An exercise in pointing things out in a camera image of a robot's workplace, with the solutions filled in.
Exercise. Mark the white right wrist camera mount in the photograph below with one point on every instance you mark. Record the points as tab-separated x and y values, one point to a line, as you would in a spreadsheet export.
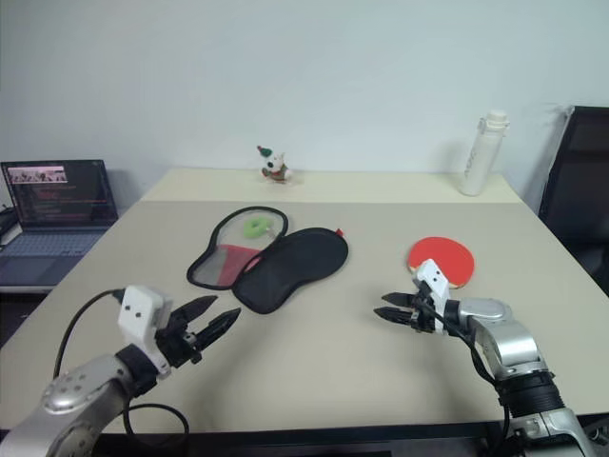
433	276

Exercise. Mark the grey open laptop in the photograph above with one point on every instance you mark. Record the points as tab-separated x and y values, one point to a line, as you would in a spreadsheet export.
52	224

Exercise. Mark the red table tennis paddle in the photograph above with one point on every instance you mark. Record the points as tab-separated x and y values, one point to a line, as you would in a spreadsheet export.
447	254

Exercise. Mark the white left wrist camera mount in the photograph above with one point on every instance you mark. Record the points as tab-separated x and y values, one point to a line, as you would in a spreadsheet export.
138	309

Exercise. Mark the small white plush toy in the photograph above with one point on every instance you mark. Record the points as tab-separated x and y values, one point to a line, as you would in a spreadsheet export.
273	166

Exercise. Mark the black red paddle case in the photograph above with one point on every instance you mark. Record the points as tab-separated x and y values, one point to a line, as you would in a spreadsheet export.
295	266

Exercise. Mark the white water bottle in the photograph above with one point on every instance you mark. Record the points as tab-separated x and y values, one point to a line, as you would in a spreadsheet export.
480	157

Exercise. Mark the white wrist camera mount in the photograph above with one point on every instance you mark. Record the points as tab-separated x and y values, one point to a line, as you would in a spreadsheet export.
433	276
138	309

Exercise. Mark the black office chair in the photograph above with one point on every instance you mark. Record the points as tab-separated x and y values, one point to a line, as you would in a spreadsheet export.
580	190

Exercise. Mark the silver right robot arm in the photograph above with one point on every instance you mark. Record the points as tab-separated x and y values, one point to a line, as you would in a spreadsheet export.
514	343

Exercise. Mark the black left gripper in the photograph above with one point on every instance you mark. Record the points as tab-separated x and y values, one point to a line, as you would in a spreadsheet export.
177	340

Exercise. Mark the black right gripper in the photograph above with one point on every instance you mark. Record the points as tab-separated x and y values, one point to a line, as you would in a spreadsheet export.
423	314

